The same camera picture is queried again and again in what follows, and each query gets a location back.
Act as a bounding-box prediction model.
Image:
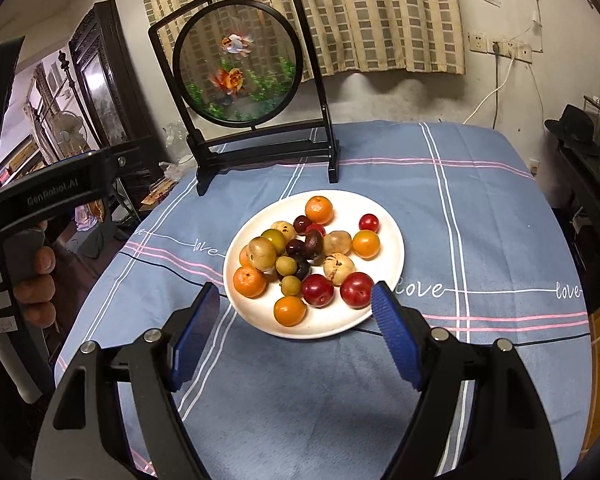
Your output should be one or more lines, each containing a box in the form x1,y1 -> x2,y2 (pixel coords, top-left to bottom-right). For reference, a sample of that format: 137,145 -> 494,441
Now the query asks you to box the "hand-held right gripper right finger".
370,281 -> 563,480

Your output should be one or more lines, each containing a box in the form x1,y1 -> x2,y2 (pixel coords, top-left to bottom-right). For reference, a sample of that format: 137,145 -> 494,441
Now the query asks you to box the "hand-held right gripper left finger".
30,281 -> 222,480

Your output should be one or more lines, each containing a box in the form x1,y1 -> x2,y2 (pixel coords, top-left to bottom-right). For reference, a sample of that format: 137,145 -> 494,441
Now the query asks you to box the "red plum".
301,274 -> 335,308
340,272 -> 375,309

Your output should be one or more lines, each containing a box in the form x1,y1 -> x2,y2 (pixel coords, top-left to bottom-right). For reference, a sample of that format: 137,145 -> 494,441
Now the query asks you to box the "bumpy tangerine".
233,265 -> 268,299

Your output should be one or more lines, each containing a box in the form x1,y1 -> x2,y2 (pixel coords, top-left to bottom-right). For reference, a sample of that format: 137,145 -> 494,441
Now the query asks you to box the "white plate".
223,189 -> 406,339

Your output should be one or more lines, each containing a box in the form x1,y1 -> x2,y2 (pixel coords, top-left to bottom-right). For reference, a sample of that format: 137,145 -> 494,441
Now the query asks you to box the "yellow pepino melon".
248,236 -> 277,271

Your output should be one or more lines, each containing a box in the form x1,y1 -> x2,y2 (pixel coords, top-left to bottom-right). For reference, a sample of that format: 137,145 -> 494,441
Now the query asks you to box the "large orange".
305,195 -> 335,226

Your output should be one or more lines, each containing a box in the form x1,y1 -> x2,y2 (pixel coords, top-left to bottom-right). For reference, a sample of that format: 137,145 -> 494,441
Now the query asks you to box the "person's left hand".
11,220 -> 57,332

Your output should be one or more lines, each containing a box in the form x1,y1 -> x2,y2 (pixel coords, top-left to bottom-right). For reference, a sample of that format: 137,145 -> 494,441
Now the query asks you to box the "standing fan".
54,110 -> 90,153

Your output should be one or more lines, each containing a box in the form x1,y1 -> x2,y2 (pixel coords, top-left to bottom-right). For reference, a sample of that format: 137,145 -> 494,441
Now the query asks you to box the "pale tan pepino melon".
322,230 -> 353,257

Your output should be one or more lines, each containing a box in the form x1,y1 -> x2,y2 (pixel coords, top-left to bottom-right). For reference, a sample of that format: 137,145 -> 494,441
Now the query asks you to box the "clear plastic bag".
161,121 -> 193,167

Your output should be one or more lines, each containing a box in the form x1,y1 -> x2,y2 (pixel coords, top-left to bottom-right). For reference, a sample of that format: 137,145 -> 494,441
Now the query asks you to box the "dark wooden cabinet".
69,0 -> 167,173

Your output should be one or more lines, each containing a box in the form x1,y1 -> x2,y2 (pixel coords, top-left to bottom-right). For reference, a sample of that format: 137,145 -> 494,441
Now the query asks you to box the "blue striped tablecloth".
54,121 -> 593,480

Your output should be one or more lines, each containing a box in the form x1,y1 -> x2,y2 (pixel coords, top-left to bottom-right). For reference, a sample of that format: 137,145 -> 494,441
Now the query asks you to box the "black framed round goldfish screen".
148,0 -> 342,197

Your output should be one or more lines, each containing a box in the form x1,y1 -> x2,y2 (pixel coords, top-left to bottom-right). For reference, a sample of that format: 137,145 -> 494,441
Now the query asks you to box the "black desk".
555,95 -> 600,311

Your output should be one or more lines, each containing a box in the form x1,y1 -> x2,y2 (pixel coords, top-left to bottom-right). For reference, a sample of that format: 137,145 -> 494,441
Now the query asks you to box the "black hat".
544,104 -> 600,157

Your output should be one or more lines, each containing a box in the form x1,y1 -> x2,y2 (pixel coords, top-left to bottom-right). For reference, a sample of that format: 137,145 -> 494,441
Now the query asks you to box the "beige checked curtain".
134,0 -> 467,83

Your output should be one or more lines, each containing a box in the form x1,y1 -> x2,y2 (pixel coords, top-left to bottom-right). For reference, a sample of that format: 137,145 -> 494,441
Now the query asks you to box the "white double wall socket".
487,39 -> 533,64

